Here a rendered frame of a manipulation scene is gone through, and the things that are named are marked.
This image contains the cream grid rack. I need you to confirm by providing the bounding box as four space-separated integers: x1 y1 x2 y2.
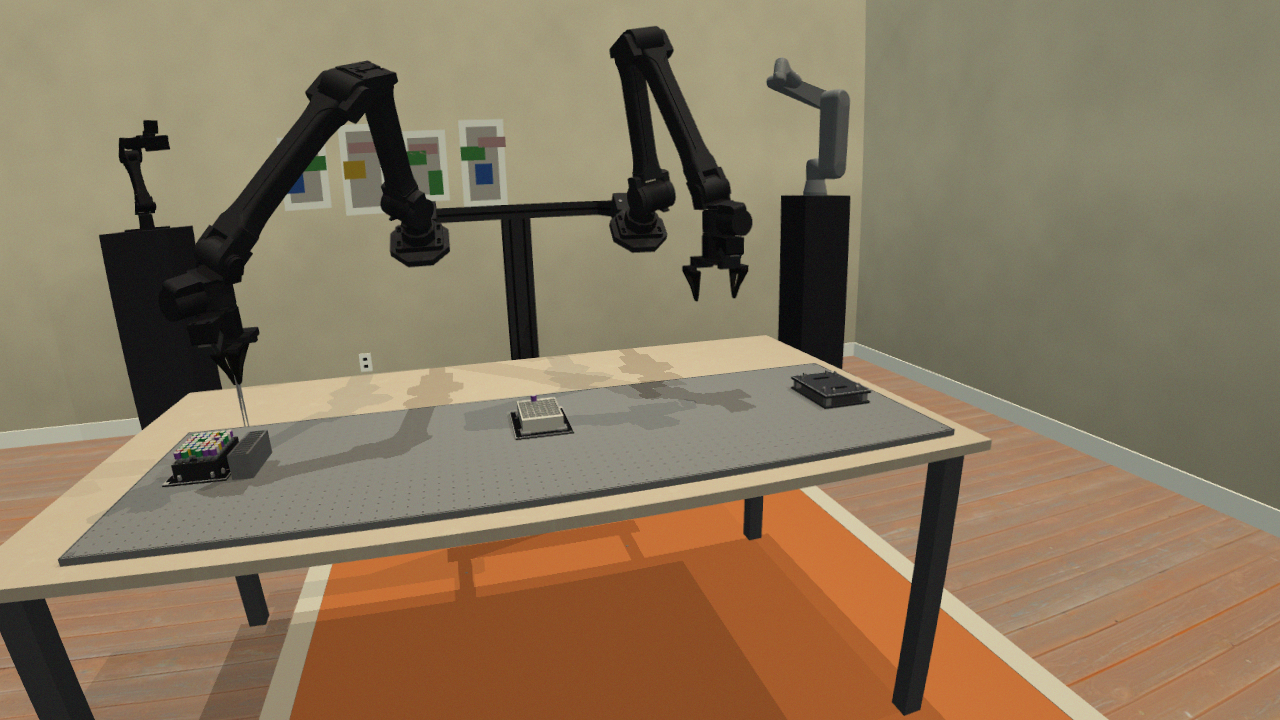
517 397 564 433

